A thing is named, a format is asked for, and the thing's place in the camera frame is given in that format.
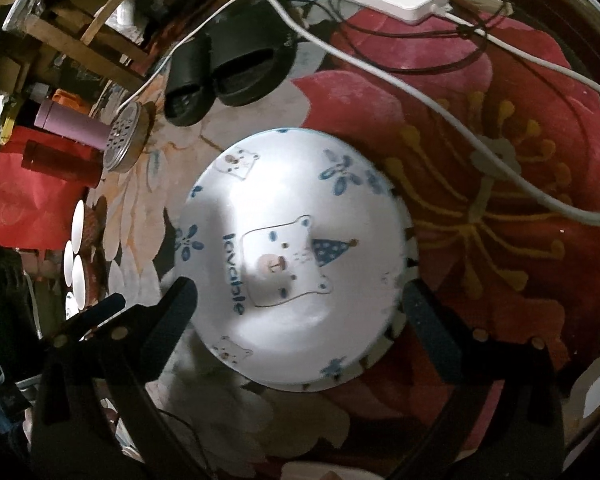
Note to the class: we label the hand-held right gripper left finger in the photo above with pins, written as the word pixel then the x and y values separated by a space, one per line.
pixel 177 310

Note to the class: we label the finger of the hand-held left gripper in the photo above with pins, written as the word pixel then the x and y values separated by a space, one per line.
pixel 97 314

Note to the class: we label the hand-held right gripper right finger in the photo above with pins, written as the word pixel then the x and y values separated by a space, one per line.
pixel 422 315

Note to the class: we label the white bear print bowl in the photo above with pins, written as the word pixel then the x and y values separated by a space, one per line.
pixel 290 200

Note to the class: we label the floral printed blanket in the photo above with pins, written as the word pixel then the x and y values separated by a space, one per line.
pixel 530 270

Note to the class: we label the red bag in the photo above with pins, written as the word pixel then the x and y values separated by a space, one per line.
pixel 25 210

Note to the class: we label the perforated round metal tin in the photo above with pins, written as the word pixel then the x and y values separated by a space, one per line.
pixel 125 137

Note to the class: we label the pink bottle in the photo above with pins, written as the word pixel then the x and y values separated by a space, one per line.
pixel 70 122

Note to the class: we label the orange packet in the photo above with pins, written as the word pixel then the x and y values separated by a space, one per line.
pixel 70 97

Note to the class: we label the black slipper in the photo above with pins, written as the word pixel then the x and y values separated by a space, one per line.
pixel 250 60
pixel 190 85

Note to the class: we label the wooden furniture frame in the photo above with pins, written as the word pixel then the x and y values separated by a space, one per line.
pixel 55 35

